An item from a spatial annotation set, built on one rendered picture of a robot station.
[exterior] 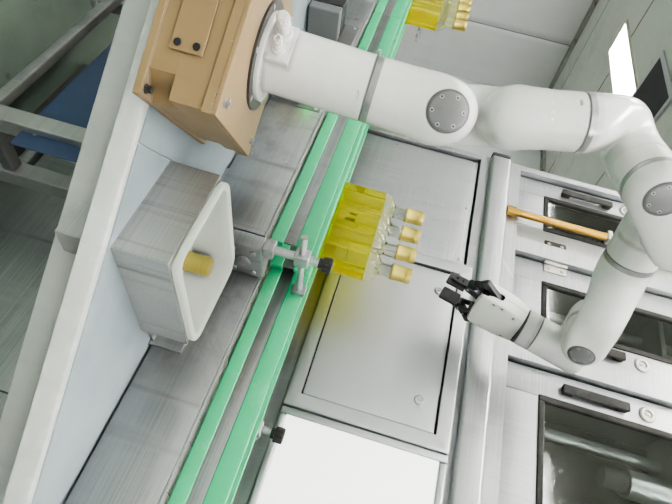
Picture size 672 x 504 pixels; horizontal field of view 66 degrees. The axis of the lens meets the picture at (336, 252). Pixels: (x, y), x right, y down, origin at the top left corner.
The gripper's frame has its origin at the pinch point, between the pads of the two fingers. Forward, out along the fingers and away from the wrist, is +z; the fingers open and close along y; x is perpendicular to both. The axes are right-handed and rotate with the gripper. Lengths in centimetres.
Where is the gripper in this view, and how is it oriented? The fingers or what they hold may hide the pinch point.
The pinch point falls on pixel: (452, 288)
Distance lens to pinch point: 112.4
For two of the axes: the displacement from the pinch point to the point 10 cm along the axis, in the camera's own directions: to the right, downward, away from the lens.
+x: -5.2, 6.4, -5.7
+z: -8.5, -4.8, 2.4
